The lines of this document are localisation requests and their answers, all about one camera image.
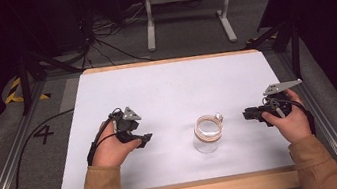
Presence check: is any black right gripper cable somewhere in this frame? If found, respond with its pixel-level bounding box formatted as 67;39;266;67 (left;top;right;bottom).
261;89;317;143

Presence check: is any white table mat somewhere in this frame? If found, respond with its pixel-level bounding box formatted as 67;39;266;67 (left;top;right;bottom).
40;45;297;189

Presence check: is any clear glass jar wooden rim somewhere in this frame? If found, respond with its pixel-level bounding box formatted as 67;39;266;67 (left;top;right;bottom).
188;111;228;156

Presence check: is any person's left hand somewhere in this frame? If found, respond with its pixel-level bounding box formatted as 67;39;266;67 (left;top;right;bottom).
86;115;146;171

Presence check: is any tangle of black floor cables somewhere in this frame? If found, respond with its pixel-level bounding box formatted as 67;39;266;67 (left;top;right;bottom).
72;1;154;72

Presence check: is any black tripod stand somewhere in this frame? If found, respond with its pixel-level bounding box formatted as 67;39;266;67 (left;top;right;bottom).
240;16;307;85
12;36;89;116

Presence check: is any yellow black striped tape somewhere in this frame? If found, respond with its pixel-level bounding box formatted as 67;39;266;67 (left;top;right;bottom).
1;72;53;107

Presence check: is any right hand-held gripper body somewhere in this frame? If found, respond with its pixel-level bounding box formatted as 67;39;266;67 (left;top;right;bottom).
256;78;309;126

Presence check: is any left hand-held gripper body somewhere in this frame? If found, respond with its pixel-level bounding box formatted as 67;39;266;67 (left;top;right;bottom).
109;104;146;146

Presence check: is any person's right hand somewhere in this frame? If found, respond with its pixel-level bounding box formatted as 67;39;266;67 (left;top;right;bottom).
257;85;315;149

